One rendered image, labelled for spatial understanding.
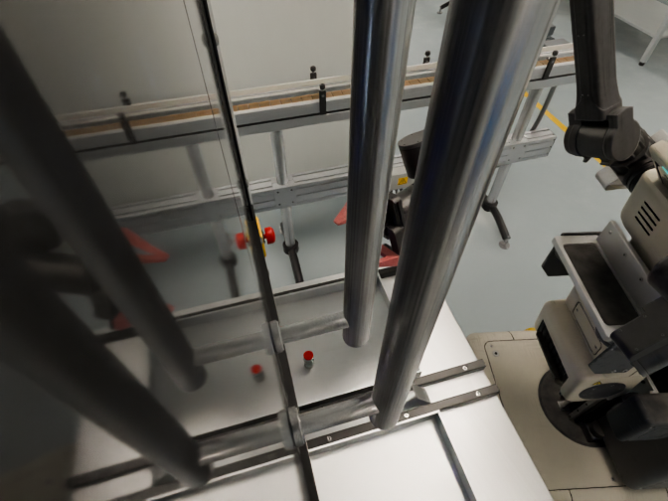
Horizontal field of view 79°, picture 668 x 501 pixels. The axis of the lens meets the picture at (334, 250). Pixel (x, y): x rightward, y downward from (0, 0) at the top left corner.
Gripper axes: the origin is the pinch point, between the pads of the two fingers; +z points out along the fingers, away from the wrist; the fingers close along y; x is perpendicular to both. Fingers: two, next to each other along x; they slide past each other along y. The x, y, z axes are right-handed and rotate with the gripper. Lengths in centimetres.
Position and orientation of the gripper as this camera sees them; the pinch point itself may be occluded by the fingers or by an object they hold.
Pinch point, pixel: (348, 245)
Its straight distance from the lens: 63.6
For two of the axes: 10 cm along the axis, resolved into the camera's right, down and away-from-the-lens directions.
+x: -5.1, -4.3, 7.5
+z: -8.1, 5.2, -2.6
